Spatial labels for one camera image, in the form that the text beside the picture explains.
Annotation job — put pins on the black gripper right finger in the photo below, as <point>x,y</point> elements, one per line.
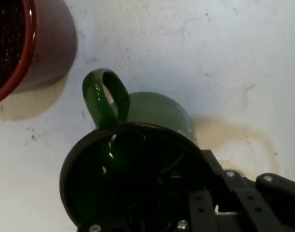
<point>270,200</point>

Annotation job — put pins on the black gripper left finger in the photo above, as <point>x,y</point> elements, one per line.
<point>200,210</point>

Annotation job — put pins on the green enamel mug white print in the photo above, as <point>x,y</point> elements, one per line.
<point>157,108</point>

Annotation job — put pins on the red enamel mug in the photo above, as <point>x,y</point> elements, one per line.
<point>53,48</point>

